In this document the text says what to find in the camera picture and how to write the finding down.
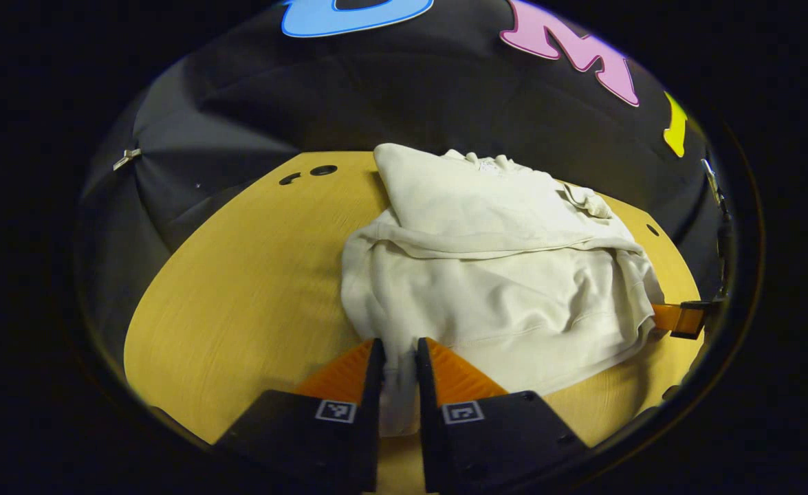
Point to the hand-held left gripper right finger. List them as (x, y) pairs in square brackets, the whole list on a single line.
[(423, 385)]

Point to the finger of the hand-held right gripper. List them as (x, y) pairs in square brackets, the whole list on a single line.
[(672, 317)]

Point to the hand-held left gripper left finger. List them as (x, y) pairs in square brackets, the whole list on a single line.
[(373, 385)]

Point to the cream white sweatshirt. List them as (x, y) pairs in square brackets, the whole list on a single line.
[(500, 275)]

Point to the black backdrop cloth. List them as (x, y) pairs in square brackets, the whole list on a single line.
[(238, 103)]

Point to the small metal clip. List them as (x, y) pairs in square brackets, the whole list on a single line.
[(126, 159)]

